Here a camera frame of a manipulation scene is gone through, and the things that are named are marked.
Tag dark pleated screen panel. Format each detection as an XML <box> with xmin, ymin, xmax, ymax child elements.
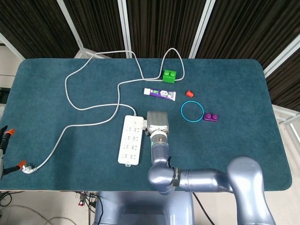
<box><xmin>126</xmin><ymin>0</ymin><xmax>207</xmax><ymax>59</ymax></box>
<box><xmin>0</xmin><ymin>0</ymin><xmax>79</xmax><ymax>59</ymax></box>
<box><xmin>63</xmin><ymin>0</ymin><xmax>127</xmax><ymax>59</ymax></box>
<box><xmin>195</xmin><ymin>0</ymin><xmax>300</xmax><ymax>71</ymax></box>

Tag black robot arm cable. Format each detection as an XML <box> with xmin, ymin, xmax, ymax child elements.
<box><xmin>166</xmin><ymin>156</ymin><xmax>213</xmax><ymax>225</ymax></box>

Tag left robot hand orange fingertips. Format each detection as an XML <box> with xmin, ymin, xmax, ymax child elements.
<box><xmin>0</xmin><ymin>125</ymin><xmax>28</xmax><ymax>180</ymax></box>

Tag purple white toothpaste tube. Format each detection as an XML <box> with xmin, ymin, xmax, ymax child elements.
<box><xmin>143</xmin><ymin>87</ymin><xmax>177</xmax><ymax>102</ymax></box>

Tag white power strip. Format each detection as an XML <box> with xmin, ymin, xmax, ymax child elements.
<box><xmin>117</xmin><ymin>114</ymin><xmax>145</xmax><ymax>167</ymax></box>

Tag purple building block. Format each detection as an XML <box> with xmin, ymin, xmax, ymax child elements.
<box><xmin>202</xmin><ymin>112</ymin><xmax>220</xmax><ymax>123</ymax></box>

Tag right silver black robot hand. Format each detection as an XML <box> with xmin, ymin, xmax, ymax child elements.
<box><xmin>143</xmin><ymin>111</ymin><xmax>169</xmax><ymax>136</ymax></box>

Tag blue-grey robot torso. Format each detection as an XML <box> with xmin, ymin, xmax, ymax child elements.
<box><xmin>93</xmin><ymin>191</ymin><xmax>195</xmax><ymax>225</ymax></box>

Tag thin blue ring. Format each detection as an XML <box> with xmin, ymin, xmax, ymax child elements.
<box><xmin>180</xmin><ymin>100</ymin><xmax>205</xmax><ymax>122</ymax></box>

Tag white screen frame post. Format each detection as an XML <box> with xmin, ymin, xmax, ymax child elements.
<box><xmin>56</xmin><ymin>0</ymin><xmax>85</xmax><ymax>59</ymax></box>
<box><xmin>0</xmin><ymin>31</ymin><xmax>25</xmax><ymax>60</ymax></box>
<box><xmin>188</xmin><ymin>0</ymin><xmax>216</xmax><ymax>59</ymax></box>
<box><xmin>117</xmin><ymin>0</ymin><xmax>132</xmax><ymax>59</ymax></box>
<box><xmin>263</xmin><ymin>34</ymin><xmax>300</xmax><ymax>78</ymax></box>

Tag grey-white power strip cable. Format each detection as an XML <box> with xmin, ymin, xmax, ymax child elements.
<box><xmin>22</xmin><ymin>48</ymin><xmax>186</xmax><ymax>174</ymax></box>

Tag teal table mat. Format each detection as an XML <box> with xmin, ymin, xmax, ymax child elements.
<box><xmin>0</xmin><ymin>58</ymin><xmax>293</xmax><ymax>192</ymax></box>

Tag green building block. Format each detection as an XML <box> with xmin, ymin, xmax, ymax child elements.
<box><xmin>161</xmin><ymin>69</ymin><xmax>178</xmax><ymax>84</ymax></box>

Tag white screen frame foot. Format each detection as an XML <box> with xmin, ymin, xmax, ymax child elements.
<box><xmin>273</xmin><ymin>104</ymin><xmax>300</xmax><ymax>143</ymax></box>

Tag white floor cable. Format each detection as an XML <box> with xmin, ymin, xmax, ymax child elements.
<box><xmin>4</xmin><ymin>205</ymin><xmax>78</xmax><ymax>225</ymax></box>

